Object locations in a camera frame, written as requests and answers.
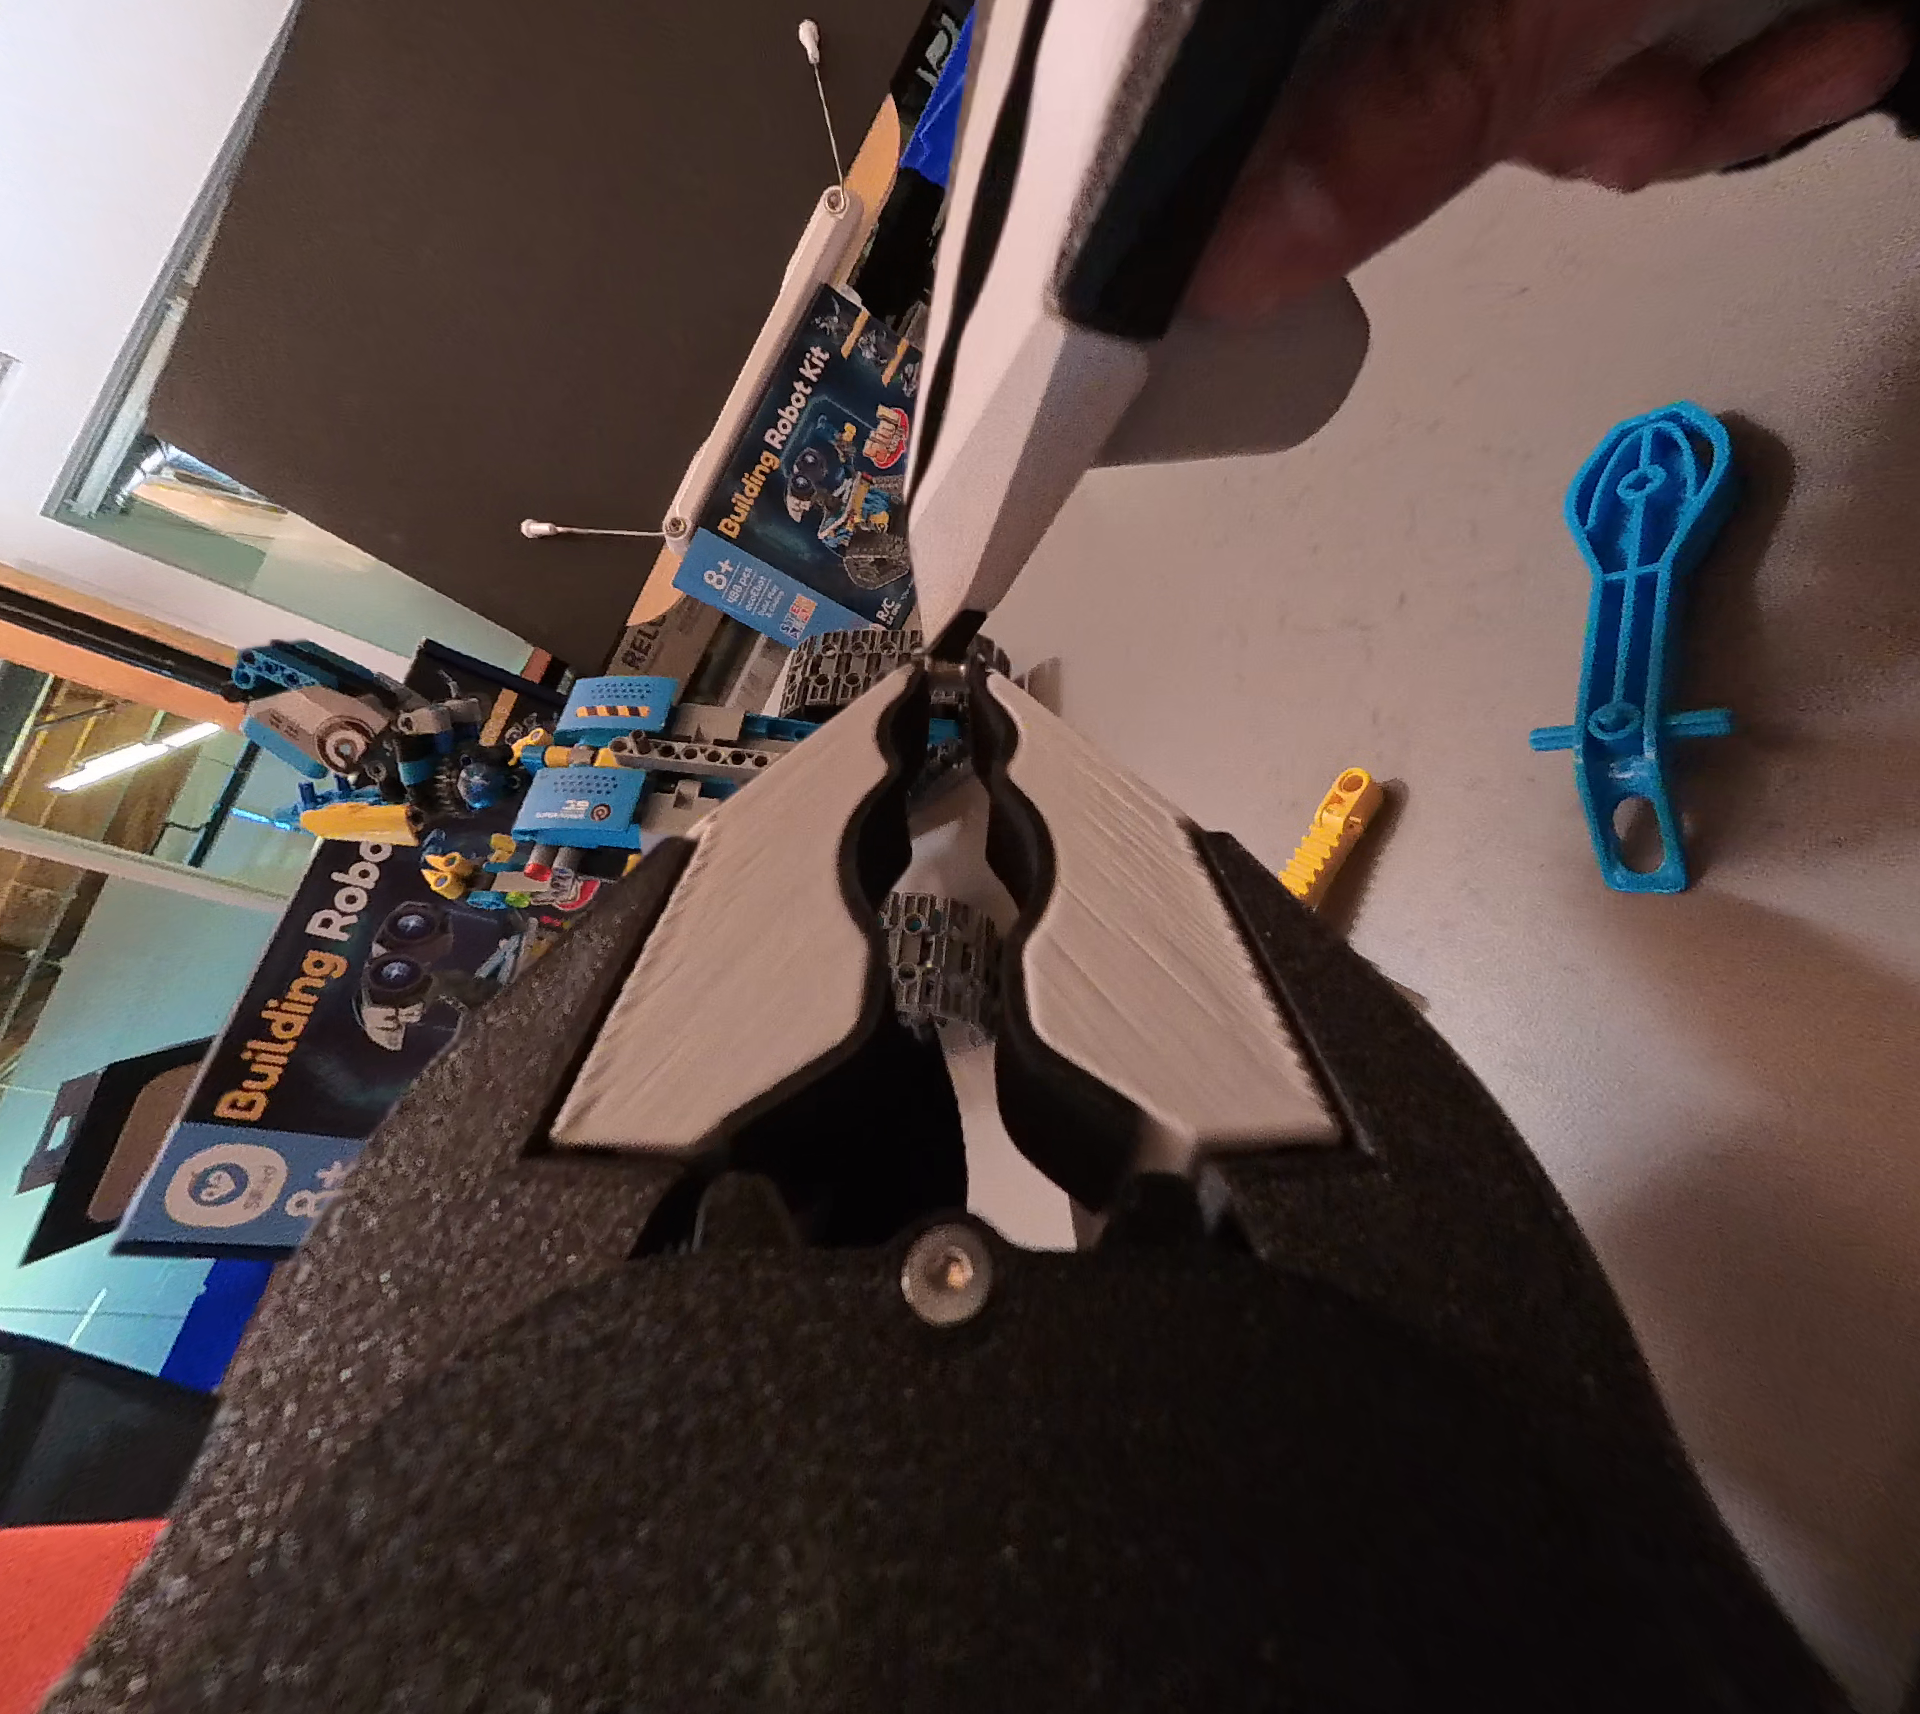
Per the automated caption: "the blue tracked toy robot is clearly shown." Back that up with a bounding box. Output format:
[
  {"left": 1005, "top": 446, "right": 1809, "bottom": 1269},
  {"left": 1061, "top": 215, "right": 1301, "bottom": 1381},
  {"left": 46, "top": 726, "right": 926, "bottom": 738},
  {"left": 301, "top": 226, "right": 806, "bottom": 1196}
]
[{"left": 234, "top": 629, "right": 1037, "bottom": 1043}]

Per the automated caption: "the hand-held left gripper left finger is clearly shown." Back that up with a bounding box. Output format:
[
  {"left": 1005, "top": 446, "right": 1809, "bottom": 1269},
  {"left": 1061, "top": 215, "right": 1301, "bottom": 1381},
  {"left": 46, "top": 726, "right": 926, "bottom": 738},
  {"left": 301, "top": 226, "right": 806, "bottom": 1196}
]
[{"left": 545, "top": 680, "right": 914, "bottom": 1165}]

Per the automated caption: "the dark toy kit box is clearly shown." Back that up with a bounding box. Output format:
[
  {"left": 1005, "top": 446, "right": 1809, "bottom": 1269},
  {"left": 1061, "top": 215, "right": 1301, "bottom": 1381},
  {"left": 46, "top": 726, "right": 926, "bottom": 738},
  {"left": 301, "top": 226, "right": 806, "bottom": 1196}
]
[{"left": 119, "top": 830, "right": 647, "bottom": 1259}]

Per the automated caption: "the orange bag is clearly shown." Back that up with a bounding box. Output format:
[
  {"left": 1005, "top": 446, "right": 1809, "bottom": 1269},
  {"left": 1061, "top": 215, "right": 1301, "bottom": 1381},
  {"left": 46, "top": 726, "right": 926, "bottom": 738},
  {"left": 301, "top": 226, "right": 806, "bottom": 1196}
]
[{"left": 0, "top": 1520, "right": 187, "bottom": 1714}]

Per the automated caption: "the white gooseneck stalk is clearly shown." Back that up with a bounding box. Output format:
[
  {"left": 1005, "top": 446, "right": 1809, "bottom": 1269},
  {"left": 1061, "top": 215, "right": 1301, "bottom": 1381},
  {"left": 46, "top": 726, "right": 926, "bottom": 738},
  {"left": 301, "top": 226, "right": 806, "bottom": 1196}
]
[
  {"left": 516, "top": 508, "right": 708, "bottom": 550},
  {"left": 791, "top": 17, "right": 857, "bottom": 202}
]

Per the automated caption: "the yellow toothed beam piece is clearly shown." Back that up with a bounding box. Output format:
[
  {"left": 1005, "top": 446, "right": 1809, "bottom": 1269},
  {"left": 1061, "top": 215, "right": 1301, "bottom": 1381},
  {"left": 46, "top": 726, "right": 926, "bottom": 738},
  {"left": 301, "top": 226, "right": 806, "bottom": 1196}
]
[{"left": 1282, "top": 771, "right": 1381, "bottom": 912}]

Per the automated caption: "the light blue brick separator tool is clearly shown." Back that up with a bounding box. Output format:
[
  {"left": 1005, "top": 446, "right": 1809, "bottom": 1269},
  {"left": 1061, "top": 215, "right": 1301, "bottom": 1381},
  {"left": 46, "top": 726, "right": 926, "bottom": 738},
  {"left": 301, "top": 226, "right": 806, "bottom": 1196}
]
[{"left": 1529, "top": 404, "right": 1741, "bottom": 894}]

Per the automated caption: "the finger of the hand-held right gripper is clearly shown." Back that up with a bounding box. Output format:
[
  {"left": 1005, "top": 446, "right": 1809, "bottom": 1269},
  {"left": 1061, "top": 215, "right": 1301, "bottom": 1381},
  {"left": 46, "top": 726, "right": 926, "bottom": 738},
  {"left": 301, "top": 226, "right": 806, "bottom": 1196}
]
[{"left": 905, "top": 0, "right": 1219, "bottom": 634}]

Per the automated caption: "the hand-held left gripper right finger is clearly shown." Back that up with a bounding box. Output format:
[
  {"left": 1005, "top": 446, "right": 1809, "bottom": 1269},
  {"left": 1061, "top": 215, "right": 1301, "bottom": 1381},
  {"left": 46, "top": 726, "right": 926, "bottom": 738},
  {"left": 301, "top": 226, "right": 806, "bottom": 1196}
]
[{"left": 984, "top": 680, "right": 1346, "bottom": 1174}]

